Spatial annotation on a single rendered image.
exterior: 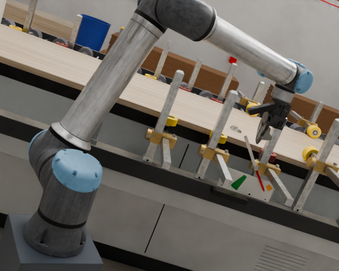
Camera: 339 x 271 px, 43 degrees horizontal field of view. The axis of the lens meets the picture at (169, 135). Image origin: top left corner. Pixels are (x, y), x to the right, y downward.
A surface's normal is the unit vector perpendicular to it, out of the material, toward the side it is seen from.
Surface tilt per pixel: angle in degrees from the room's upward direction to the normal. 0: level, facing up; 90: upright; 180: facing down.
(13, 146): 90
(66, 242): 70
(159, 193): 90
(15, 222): 0
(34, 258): 0
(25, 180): 90
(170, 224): 90
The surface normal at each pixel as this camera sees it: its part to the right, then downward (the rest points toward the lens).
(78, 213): 0.58, 0.43
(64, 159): 0.39, -0.86
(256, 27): -0.04, 0.28
